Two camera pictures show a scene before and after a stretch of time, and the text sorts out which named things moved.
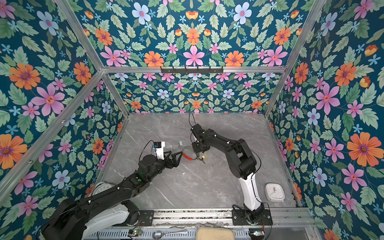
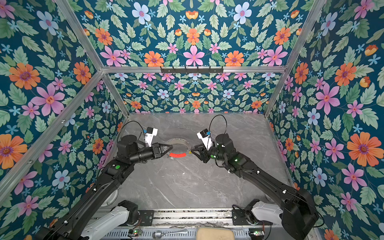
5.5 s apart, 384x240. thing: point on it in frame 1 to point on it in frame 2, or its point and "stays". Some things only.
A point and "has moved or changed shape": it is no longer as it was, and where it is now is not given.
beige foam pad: x=215 y=233 stays
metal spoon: x=158 y=234 stays
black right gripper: x=196 y=150 to x=204 y=153
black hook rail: x=192 y=70 stays
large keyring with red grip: x=186 y=156 has moved or changed shape
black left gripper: x=175 y=162 to x=156 y=148
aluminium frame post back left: x=91 y=54 stays
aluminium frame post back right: x=316 y=11 stays
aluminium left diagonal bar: x=49 y=134 stays
